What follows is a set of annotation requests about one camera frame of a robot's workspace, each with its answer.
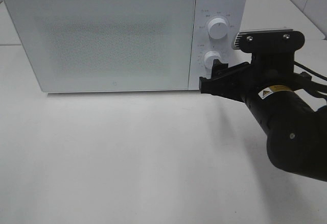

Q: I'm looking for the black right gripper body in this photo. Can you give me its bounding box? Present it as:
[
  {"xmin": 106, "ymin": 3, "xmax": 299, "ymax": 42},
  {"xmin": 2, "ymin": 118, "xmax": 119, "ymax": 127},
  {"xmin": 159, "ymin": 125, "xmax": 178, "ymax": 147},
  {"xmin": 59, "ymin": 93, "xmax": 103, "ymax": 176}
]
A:
[{"xmin": 217, "ymin": 53, "xmax": 312, "ymax": 133}]

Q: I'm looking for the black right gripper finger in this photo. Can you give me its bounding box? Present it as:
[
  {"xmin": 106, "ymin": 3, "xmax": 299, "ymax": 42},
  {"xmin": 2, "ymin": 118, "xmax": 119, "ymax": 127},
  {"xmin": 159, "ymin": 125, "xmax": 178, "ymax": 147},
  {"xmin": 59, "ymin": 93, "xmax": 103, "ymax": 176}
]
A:
[
  {"xmin": 199, "ymin": 63, "xmax": 250, "ymax": 96},
  {"xmin": 211, "ymin": 59, "xmax": 245, "ymax": 78}
]

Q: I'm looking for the white timer knob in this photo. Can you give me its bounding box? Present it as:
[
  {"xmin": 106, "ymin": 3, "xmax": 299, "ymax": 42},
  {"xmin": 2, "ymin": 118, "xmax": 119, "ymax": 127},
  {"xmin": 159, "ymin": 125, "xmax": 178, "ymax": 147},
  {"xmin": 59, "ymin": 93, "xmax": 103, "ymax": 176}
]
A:
[{"xmin": 203, "ymin": 51, "xmax": 221, "ymax": 70}]

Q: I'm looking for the white microwave door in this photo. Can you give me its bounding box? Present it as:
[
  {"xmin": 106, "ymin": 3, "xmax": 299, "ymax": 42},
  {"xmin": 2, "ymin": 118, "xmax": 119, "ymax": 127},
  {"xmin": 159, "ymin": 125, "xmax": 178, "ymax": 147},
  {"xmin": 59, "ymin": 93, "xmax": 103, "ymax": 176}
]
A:
[{"xmin": 5, "ymin": 0, "xmax": 195, "ymax": 93}]

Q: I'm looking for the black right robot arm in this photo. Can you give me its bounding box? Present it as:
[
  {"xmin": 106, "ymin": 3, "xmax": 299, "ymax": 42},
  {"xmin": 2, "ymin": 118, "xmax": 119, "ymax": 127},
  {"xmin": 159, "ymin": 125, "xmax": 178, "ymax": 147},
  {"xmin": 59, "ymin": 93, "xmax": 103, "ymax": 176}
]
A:
[{"xmin": 199, "ymin": 53, "xmax": 326, "ymax": 181}]

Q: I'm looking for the upper white power knob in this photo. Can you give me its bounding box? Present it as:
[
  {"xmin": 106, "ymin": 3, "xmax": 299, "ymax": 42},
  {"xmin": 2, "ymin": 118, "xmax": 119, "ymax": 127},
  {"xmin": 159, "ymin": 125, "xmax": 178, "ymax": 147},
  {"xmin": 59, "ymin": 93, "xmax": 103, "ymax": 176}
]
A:
[{"xmin": 207, "ymin": 17, "xmax": 228, "ymax": 39}]

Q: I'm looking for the white microwave oven body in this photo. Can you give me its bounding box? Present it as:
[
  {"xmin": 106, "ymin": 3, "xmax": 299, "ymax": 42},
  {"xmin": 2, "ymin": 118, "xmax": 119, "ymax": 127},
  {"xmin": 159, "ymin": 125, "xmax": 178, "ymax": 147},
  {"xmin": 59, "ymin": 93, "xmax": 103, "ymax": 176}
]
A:
[{"xmin": 3, "ymin": 0, "xmax": 248, "ymax": 94}]

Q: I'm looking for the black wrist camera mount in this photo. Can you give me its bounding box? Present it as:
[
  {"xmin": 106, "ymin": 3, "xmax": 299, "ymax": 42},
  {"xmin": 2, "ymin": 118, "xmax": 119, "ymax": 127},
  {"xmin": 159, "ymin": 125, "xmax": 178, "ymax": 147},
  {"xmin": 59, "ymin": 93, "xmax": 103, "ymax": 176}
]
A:
[{"xmin": 232, "ymin": 28, "xmax": 305, "ymax": 54}]

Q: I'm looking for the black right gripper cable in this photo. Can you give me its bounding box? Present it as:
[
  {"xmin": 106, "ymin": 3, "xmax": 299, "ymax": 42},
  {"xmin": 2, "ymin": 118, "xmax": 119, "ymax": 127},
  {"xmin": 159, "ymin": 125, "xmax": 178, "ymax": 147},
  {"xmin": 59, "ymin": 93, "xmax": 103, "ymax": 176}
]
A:
[{"xmin": 292, "ymin": 60, "xmax": 327, "ymax": 99}]

